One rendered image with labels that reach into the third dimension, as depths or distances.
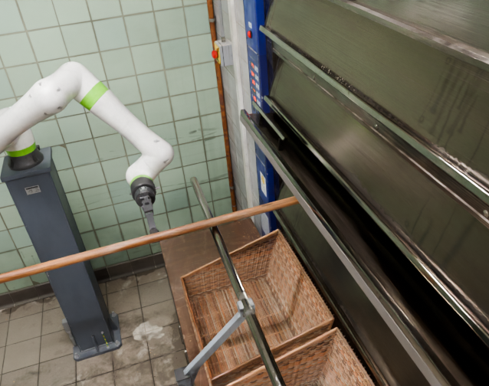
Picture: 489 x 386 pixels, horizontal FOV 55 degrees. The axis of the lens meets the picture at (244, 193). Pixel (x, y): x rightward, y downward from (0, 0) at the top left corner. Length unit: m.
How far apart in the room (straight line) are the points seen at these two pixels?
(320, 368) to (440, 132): 1.14
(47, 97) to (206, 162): 1.40
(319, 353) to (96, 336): 1.48
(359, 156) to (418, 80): 0.34
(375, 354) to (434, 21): 0.97
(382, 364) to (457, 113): 0.84
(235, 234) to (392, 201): 1.48
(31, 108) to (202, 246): 1.13
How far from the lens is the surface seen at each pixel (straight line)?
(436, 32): 0.97
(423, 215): 1.09
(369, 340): 1.55
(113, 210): 3.02
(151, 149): 1.89
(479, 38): 0.89
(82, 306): 2.71
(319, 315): 1.83
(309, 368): 1.83
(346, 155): 1.33
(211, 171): 2.98
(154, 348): 2.85
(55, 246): 2.44
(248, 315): 1.34
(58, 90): 1.79
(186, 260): 2.43
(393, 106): 1.06
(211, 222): 1.62
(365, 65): 1.17
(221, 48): 2.32
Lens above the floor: 2.19
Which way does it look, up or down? 34 degrees down
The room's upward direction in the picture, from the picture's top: 6 degrees counter-clockwise
